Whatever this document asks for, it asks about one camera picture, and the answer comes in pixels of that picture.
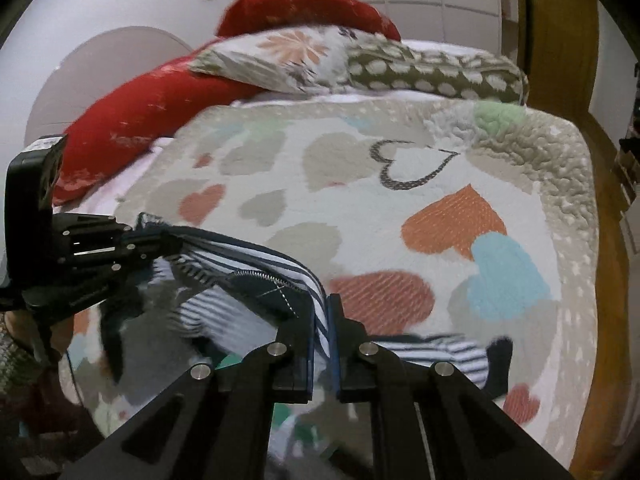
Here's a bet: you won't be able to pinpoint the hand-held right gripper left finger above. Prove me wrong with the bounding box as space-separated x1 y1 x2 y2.
59 305 317 480

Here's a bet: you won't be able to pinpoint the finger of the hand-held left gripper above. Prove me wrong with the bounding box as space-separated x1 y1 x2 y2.
52 212 184 273
22 260 157 314

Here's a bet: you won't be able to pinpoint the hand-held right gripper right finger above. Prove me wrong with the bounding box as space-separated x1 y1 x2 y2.
327 293 576 480

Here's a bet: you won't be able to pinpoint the navy white striped pants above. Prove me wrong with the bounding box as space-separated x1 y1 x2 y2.
97 212 514 402

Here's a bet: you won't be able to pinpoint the person's left forearm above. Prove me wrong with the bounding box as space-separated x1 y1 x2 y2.
0 310 76 413

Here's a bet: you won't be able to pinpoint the round pink headboard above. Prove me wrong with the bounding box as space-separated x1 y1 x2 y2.
25 25 197 147

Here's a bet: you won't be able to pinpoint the red pillow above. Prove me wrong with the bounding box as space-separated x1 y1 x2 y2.
52 52 263 206
216 0 402 42

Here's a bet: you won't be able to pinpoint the heart printed blanket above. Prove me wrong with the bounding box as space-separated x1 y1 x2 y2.
55 97 601 472

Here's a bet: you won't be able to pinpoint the floral dotted pillow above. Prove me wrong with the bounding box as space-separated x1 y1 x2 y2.
187 25 531 107

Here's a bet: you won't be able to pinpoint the dark cluttered shelf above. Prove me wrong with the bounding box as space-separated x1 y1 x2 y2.
612 57 640 258

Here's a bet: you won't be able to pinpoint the wooden door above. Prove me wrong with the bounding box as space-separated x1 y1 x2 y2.
515 0 601 128

